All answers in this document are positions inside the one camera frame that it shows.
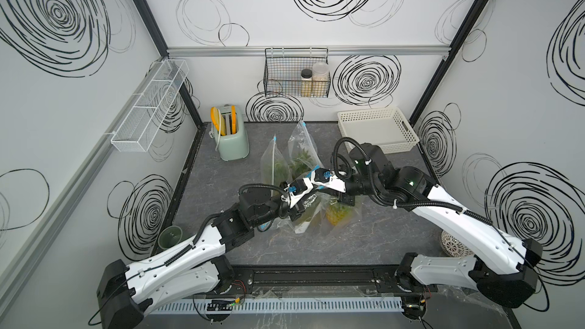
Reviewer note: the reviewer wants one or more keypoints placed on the pineapple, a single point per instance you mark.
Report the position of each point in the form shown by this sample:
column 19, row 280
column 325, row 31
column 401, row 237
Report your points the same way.
column 338, row 214

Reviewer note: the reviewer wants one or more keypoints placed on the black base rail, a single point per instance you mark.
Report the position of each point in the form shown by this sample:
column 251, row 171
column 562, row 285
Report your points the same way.
column 380, row 278

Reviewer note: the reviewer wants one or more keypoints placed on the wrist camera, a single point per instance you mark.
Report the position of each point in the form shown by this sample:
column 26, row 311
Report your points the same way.
column 326, row 179
column 296, row 191

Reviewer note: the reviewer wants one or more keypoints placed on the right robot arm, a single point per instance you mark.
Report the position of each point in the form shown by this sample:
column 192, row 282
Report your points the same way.
column 500, row 267

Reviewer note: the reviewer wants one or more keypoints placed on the white wire shelf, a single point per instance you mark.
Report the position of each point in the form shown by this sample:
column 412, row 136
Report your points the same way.
column 146, row 117

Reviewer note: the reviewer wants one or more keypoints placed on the green cup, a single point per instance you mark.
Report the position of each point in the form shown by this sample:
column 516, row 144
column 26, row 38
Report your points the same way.
column 170, row 237

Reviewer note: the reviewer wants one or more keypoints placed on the yellow toast slice left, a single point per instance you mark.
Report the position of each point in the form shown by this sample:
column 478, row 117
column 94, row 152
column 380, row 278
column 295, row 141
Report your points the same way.
column 218, row 121

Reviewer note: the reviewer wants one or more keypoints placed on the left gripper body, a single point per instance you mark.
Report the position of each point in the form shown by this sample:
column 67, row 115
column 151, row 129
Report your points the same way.
column 293, row 212

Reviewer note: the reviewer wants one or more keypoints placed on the zip-top bag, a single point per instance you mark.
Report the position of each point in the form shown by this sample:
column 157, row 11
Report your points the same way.
column 314, row 207
column 274, row 167
column 326, row 230
column 302, row 151

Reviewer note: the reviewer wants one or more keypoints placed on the black wire basket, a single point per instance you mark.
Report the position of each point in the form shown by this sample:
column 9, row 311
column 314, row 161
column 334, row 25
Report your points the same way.
column 283, row 66

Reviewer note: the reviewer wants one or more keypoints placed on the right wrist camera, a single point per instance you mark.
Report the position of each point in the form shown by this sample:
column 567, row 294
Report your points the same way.
column 326, row 179

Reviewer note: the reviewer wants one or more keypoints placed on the black lid spice jar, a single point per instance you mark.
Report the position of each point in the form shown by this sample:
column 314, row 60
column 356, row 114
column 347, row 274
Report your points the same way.
column 306, row 81

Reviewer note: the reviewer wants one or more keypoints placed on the mint green toaster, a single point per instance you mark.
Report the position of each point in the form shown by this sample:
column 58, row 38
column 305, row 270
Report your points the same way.
column 231, row 147

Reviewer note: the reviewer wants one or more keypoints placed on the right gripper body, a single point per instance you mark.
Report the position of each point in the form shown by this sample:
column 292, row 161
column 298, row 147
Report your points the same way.
column 353, row 186

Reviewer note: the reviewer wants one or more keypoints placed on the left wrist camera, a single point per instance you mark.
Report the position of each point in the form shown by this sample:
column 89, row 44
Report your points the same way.
column 296, row 191

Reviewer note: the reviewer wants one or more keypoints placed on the white woven ball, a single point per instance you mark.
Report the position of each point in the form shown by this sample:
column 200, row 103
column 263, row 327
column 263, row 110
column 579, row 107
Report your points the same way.
column 453, row 247

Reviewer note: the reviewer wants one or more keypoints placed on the grey cable duct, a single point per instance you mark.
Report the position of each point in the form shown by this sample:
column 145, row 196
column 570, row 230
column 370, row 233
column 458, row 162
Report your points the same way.
column 282, row 306

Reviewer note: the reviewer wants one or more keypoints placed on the white plastic basket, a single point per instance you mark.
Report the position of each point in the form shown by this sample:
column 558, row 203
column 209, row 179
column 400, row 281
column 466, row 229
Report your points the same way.
column 387, row 128

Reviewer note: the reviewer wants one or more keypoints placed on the orange toast slice right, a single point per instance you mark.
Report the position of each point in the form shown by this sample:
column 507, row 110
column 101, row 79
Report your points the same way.
column 234, row 120

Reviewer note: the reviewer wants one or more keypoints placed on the white lid jar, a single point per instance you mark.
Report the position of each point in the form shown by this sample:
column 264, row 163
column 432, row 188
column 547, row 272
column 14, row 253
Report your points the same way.
column 320, row 79

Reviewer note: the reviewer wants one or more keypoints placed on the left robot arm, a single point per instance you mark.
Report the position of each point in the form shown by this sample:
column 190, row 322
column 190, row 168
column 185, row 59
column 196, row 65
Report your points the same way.
column 127, row 293

